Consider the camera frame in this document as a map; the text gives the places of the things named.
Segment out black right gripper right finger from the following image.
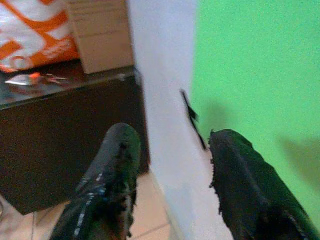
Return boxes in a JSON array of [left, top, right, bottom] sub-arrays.
[[208, 128, 320, 240]]

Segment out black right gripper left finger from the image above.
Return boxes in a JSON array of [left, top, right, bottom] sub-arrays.
[[49, 122, 142, 240]]

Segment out dark brown glossy cabinet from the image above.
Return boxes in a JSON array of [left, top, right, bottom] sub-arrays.
[[0, 64, 151, 216]]

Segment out short black tape strip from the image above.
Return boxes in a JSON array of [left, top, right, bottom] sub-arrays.
[[179, 88, 208, 151]]

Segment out small silver orange packet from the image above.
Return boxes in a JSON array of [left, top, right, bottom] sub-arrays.
[[4, 72, 68, 87]]

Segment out brown cardboard box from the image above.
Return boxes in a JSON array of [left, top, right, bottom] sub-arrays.
[[66, 0, 135, 75]]

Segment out orange and white plastic bag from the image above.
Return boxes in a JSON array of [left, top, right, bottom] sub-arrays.
[[0, 0, 78, 73]]

